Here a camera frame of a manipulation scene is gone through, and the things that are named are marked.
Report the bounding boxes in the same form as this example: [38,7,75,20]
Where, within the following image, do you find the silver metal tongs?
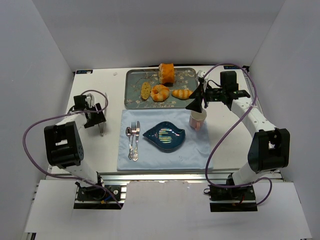
[98,92,109,137]

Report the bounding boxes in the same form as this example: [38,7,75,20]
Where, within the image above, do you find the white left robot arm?
[44,93,106,186]

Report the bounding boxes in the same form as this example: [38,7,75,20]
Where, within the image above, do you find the floral metal tray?
[124,67,198,110]

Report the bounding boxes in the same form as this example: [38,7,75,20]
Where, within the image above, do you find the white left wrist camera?
[85,93,95,108]

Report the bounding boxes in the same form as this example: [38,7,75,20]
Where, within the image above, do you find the pink mug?
[189,109,207,131]

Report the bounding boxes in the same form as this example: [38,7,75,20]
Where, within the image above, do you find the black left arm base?
[73,183,123,210]

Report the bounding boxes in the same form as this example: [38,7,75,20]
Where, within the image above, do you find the striped bread roll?
[171,89,193,100]

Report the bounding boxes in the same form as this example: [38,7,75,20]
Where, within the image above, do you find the silver fork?
[129,122,137,159]

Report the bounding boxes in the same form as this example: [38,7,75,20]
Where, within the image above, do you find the light blue cloth mat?
[117,109,211,171]

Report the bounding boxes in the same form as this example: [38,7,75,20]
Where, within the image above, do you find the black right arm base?
[203,179,258,213]

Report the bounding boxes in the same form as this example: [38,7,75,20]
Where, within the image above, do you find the tall orange bread loaf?
[158,63,175,85]

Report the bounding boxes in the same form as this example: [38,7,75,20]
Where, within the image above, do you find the silver knife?
[133,121,140,162]

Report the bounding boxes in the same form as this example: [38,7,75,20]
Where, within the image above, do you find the silver spoon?
[125,126,133,160]

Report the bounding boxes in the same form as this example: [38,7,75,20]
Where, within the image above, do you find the aluminium frame rail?
[34,172,286,187]

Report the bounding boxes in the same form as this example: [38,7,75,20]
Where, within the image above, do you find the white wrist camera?
[85,93,95,108]
[196,70,208,82]

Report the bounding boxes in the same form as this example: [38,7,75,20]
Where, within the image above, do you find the herb bread slice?
[140,82,152,100]

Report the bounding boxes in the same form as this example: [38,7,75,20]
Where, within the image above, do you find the dark blue leaf plate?
[142,121,186,152]

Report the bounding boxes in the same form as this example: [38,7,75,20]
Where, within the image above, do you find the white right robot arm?
[186,70,290,187]

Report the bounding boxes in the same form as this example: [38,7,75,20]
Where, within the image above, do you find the round orange croissant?
[150,84,170,102]

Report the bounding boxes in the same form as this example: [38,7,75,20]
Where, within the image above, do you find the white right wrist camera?
[196,70,208,82]

